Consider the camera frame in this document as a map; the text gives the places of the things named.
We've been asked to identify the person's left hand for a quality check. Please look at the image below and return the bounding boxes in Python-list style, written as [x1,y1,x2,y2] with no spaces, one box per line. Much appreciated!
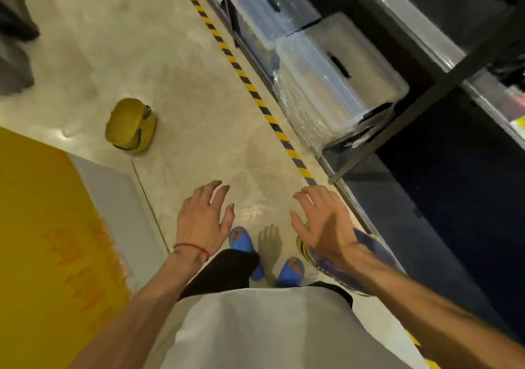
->
[173,180,236,263]

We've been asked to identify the person's right hand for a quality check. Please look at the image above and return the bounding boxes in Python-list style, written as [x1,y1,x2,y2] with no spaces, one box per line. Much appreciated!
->
[289,185,361,267]

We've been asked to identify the yellow basket dark handles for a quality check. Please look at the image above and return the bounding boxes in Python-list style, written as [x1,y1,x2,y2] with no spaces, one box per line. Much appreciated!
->
[104,97,158,155]

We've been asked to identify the black metal shelf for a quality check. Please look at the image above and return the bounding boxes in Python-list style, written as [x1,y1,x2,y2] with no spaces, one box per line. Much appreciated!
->
[186,0,525,341]

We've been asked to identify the person's right forearm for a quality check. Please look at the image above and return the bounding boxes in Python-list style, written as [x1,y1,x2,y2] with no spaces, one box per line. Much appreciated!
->
[338,243,525,369]

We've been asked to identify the person's left forearm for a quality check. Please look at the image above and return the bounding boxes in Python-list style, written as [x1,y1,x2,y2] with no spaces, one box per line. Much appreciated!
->
[69,245,210,369]

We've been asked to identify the blue left slipper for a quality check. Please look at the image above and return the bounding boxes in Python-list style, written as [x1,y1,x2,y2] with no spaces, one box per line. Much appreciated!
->
[228,226,265,282]

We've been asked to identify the blue slipper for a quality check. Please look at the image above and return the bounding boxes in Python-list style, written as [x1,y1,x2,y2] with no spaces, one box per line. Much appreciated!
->
[277,256,306,288]
[228,226,265,282]

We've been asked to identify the blue right slipper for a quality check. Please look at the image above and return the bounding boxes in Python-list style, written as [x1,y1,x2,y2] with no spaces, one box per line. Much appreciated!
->
[277,256,306,288]

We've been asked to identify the black trousers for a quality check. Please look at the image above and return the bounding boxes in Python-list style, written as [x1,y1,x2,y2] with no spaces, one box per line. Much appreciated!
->
[179,249,354,308]

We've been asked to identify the white shirt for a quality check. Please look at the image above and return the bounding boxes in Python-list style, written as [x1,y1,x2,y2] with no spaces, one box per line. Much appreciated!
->
[143,285,429,369]

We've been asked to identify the yellow grey display platform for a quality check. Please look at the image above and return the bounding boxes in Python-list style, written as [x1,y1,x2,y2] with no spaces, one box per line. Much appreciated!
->
[0,126,167,369]

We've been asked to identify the clear wrapped storage box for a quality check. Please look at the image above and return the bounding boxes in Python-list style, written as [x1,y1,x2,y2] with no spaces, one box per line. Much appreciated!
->
[273,11,410,136]

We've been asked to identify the clear plastic storage box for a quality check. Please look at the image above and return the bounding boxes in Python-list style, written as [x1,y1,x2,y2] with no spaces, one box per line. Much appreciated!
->
[226,0,322,50]

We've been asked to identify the black plastic bag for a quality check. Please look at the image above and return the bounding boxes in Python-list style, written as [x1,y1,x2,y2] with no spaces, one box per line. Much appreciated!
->
[0,36,36,96]

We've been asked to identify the red string bracelet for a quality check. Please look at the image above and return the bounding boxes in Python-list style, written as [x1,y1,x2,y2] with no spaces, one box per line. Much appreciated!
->
[172,242,211,263]

